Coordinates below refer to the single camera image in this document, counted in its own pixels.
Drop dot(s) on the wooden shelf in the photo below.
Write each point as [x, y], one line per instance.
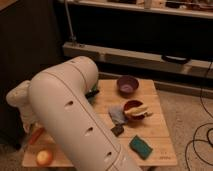
[140, 8]

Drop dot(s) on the metal pole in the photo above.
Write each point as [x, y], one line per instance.
[72, 35]

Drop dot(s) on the blue grey cloth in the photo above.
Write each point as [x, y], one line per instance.
[116, 114]

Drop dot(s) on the black handle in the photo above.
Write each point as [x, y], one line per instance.
[175, 59]

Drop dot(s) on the yellow banana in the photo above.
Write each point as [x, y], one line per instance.
[141, 110]

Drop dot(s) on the black handled brush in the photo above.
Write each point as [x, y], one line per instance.
[92, 93]

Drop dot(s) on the yellow apple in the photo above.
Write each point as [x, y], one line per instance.
[44, 157]

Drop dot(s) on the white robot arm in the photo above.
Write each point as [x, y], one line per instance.
[57, 96]

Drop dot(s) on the purple bowl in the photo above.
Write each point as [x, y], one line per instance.
[127, 84]

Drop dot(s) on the teal sponge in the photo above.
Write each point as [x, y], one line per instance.
[140, 147]

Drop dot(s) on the red bowl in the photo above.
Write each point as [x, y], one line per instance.
[130, 104]

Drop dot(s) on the grey metal rail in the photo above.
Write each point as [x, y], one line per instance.
[135, 59]

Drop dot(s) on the dark brown block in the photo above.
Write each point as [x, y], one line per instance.
[117, 130]

